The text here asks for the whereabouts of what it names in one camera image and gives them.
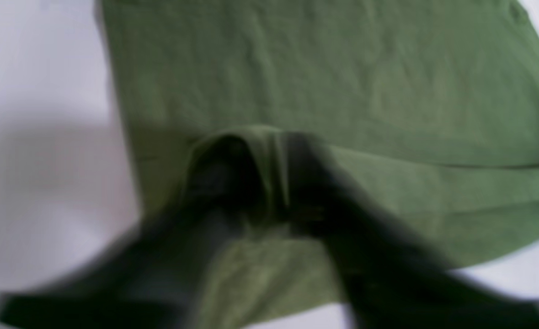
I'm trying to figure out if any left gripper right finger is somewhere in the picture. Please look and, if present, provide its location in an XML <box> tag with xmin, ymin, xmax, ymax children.
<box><xmin>286</xmin><ymin>133</ymin><xmax>539</xmax><ymax>329</ymax></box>

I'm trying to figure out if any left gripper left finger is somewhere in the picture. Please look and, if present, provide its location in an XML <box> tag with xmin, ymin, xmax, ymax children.
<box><xmin>0</xmin><ymin>136</ymin><xmax>263</xmax><ymax>329</ymax></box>

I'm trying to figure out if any olive green T-shirt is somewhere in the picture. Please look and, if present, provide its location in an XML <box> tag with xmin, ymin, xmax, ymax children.
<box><xmin>100</xmin><ymin>0</ymin><xmax>539</xmax><ymax>329</ymax></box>

